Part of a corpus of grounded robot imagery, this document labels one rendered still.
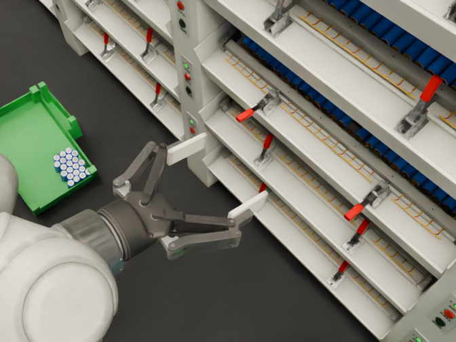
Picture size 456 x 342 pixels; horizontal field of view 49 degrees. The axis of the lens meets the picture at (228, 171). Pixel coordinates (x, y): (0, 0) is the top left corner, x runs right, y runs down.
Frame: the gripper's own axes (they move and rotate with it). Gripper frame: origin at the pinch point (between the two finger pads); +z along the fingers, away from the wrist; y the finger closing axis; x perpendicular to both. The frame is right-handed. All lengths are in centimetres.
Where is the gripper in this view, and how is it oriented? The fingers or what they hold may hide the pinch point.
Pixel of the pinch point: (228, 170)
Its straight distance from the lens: 74.4
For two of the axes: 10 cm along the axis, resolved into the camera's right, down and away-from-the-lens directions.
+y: 6.5, 6.4, -4.2
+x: 1.6, -6.5, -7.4
